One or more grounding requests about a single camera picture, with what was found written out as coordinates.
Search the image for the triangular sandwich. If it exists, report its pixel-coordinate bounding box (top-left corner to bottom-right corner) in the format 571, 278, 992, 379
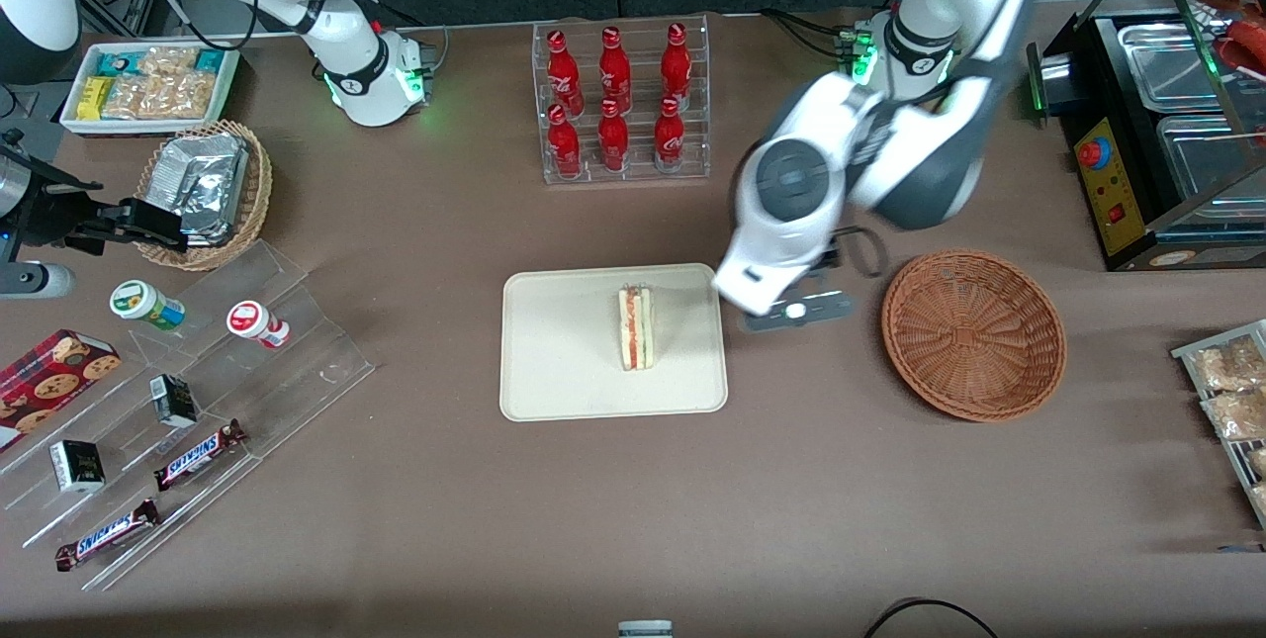
617, 283, 657, 372

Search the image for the yellow snack packet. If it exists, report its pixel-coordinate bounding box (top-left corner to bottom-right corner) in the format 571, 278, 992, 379
76, 75, 117, 123

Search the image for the black looped table cable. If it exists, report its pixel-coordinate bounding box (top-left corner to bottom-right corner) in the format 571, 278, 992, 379
861, 596, 1001, 638

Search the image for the red lid white cup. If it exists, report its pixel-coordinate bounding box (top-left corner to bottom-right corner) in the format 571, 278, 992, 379
226, 300, 292, 351

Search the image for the cream rectangular serving tray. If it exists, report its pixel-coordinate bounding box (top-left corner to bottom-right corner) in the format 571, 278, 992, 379
499, 262, 730, 423

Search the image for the green lid white cup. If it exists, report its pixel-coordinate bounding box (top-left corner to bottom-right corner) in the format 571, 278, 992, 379
109, 279, 187, 333

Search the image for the clear peanut snack bag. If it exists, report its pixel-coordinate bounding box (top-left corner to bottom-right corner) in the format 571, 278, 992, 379
102, 74, 164, 122
136, 45, 200, 78
148, 71, 217, 121

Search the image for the black base cable bundle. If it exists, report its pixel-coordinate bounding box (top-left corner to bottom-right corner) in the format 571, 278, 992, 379
760, 7, 863, 62

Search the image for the light tan wicker basket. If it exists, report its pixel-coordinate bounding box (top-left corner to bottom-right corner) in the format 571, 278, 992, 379
133, 120, 274, 272

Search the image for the steel food pan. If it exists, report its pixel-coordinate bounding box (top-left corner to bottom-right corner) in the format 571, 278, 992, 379
1115, 19, 1233, 116
1154, 113, 1266, 210

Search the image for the clear acrylic stepped stand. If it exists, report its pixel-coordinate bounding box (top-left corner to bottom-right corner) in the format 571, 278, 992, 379
0, 239, 378, 592

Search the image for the brown round wicker basket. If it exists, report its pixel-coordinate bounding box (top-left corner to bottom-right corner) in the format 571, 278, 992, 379
880, 248, 1068, 423

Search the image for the silver foil wrapped pack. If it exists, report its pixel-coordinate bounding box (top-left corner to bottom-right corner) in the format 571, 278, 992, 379
149, 133, 249, 246

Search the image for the small black carton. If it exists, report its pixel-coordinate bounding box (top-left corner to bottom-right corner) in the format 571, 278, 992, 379
148, 373, 200, 429
48, 438, 107, 495

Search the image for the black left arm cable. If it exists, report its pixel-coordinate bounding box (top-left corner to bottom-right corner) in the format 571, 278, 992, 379
835, 225, 889, 281

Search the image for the brown snickers bar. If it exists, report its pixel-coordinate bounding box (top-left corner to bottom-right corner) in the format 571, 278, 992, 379
152, 418, 247, 493
53, 498, 162, 573

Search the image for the white rectangular snack bin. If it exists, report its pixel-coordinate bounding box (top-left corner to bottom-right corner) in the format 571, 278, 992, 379
58, 42, 241, 137

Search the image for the red grilled sausage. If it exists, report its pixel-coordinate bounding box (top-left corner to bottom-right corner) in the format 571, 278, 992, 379
1214, 20, 1266, 77

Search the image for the black hot food display case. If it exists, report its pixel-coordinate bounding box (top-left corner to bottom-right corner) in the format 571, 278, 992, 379
1026, 0, 1266, 273

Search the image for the red cola bottle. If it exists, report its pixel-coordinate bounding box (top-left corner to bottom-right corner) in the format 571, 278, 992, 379
653, 96, 686, 173
546, 30, 584, 117
598, 26, 633, 114
546, 104, 584, 180
596, 99, 631, 175
660, 22, 692, 111

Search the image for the clear acrylic bottle rack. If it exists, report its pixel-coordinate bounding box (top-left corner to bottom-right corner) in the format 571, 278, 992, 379
531, 14, 712, 187

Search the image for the grey wire snack rack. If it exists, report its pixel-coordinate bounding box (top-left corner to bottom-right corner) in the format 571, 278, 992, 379
1171, 319, 1266, 531

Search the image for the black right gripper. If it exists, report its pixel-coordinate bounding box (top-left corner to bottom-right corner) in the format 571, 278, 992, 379
0, 129, 190, 257

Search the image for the red plaid cookie box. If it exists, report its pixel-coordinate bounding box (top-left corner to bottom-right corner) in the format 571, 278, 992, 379
0, 327, 123, 453

